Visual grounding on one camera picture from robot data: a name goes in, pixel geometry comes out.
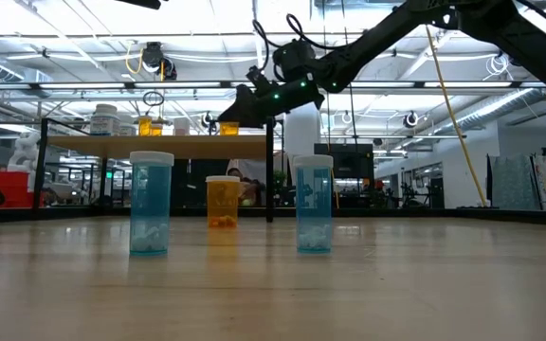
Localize white building column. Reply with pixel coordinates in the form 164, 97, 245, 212
284, 101, 321, 186

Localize medium orange pill bottle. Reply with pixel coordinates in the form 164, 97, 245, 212
205, 175, 241, 229

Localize grey patterned divider panel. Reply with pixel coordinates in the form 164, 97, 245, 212
485, 153, 542, 210

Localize red storage bin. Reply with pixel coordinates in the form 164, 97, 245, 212
0, 170, 35, 209

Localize wooden shelf black posts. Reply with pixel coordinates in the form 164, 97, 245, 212
32, 116, 277, 224

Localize yellow hanging cable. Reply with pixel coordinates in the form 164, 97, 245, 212
425, 26, 488, 208

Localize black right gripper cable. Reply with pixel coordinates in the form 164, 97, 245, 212
252, 12, 338, 72

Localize person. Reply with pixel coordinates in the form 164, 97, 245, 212
226, 158, 267, 207

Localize white labelled pill bottle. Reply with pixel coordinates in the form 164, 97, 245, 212
89, 103, 121, 137
118, 113, 137, 137

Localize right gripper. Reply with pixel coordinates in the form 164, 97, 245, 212
217, 40, 326, 129

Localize blue pill bottle white cap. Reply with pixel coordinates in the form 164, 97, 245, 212
128, 151, 175, 258
293, 154, 335, 255

